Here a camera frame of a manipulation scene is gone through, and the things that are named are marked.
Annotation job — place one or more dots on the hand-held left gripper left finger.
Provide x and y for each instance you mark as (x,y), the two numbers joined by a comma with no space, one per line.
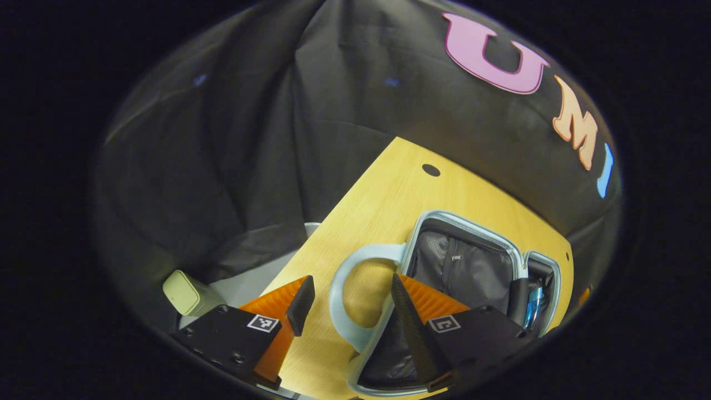
(228,336)

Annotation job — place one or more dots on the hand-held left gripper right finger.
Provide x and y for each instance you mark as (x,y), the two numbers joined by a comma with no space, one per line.
(483,336)

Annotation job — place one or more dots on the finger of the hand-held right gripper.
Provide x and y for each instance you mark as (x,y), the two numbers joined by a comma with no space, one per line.
(519,303)
(584,295)

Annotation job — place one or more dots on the teal skin care tube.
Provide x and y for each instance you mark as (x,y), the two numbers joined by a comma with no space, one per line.
(535,305)

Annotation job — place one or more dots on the pale blue suitcase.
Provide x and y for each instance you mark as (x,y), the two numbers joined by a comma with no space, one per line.
(472,266)

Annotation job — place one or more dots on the cream plastic box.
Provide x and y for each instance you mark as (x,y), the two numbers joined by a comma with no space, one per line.
(186,291)

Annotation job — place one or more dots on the black backdrop cloth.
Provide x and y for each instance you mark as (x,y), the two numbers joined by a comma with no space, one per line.
(250,139)

